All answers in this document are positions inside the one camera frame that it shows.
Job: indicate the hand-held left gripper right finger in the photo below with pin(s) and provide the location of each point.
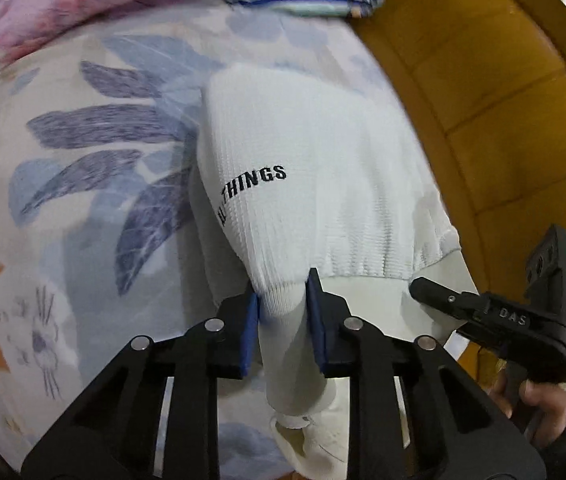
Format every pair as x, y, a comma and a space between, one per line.
319, 325

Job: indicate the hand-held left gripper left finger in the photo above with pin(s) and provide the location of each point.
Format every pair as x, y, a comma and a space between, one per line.
252, 330

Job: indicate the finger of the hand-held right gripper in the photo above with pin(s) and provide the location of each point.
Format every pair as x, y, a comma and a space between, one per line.
438, 295

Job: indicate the white button-up jacket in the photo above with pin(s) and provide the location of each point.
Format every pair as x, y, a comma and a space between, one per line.
323, 180

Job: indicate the person's right hand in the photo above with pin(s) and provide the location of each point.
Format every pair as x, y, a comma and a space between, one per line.
538, 410

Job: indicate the wooden bed headboard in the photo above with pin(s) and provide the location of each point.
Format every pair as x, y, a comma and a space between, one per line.
513, 110

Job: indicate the floral bed sheet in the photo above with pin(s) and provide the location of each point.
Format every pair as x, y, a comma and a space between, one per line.
88, 200

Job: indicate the purple floral quilt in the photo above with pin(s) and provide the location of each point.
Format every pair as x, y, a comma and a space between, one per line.
73, 5

